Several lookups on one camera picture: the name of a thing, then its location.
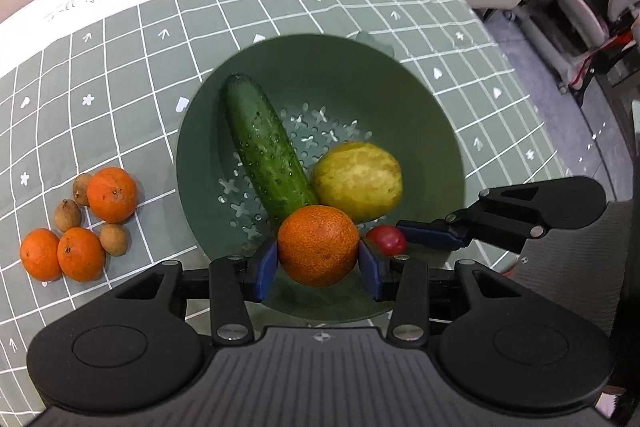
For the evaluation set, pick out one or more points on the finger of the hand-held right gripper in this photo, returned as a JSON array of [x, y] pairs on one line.
[[430, 232]]

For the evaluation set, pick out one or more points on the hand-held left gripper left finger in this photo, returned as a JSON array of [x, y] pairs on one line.
[[265, 269]]

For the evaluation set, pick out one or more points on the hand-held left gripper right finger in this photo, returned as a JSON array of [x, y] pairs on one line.
[[370, 272]]

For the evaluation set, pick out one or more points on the red cherry tomato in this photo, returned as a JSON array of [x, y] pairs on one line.
[[387, 239]]

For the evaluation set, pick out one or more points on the orange tangerine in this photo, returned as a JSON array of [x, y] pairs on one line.
[[111, 194], [317, 244], [81, 254], [40, 254]]

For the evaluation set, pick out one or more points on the brown longan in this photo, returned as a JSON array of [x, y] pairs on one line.
[[67, 215], [114, 239], [81, 188]]

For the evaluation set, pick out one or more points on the green colander bowl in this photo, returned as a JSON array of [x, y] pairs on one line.
[[350, 82]]

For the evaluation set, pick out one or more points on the grey fabric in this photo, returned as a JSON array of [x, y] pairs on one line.
[[600, 267]]

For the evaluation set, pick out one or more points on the yellow lemon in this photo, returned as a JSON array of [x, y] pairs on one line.
[[357, 179]]

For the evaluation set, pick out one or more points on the green cucumber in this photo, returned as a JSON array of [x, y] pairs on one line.
[[265, 152]]

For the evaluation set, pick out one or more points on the green checked tablecloth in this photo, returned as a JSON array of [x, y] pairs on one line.
[[125, 57]]

